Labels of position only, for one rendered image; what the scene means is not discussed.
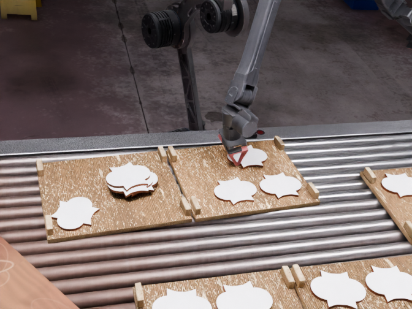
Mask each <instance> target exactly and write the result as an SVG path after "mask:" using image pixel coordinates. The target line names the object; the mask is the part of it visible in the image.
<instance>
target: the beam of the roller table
mask: <svg viewBox="0 0 412 309"><path fill-rule="evenodd" d="M257 130H262V131H264V132H265V134H263V135H259V134H257V138H256V139H246V142H258V141H265V140H274V137H275V136H276V135H277V136H279V137H280V139H281V140H282V141H295V140H316V139H336V138H348V137H368V136H379V135H400V134H412V120H402V121H378V122H366V123H342V124H318V125H306V126H282V127H269V128H257V129H256V131H257ZM218 134H220V133H219V131H218V130H209V131H186V132H162V133H149V134H126V135H102V136H89V137H66V138H53V139H29V140H6V141H0V158H9V157H20V156H41V155H62V154H73V153H94V152H105V151H126V150H146V149H158V147H160V146H163V148H168V146H173V148H178V147H199V146H210V145H223V144H222V142H221V141H220V139H219V137H218Z"/></svg>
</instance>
